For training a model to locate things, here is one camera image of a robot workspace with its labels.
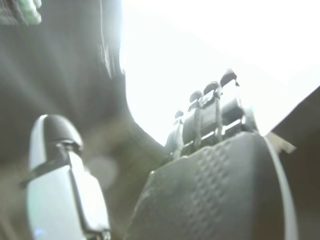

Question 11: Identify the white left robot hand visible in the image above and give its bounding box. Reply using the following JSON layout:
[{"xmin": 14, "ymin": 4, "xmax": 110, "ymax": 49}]
[{"xmin": 19, "ymin": 68, "xmax": 301, "ymax": 240}]

